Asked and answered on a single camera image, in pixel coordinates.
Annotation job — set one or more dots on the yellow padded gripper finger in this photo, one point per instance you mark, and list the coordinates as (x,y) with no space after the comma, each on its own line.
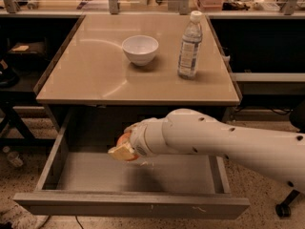
(123,151)

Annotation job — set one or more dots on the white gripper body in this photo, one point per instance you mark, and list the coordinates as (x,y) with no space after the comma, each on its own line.
(138,139)

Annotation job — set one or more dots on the orange fruit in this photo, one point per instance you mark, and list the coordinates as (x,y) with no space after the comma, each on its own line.
(125,137)

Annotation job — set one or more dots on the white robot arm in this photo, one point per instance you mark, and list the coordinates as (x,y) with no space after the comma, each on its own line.
(274,154)

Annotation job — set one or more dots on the open grey top drawer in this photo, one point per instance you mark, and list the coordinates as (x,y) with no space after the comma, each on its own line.
(81,179)

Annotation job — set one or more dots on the grey cabinet with glossy top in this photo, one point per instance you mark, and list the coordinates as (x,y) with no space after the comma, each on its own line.
(94,76)

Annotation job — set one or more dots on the white bowl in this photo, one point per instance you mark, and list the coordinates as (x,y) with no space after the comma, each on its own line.
(140,49)

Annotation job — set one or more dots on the clear plastic water bottle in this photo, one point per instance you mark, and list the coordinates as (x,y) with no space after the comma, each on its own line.
(190,46)

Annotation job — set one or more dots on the small bottle on floor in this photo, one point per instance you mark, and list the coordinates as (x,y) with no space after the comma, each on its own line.
(13,157)

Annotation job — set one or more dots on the black side table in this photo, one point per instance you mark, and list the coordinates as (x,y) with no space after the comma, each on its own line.
(23,62)

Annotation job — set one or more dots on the black office chair base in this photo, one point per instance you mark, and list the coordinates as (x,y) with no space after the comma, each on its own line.
(283,209)

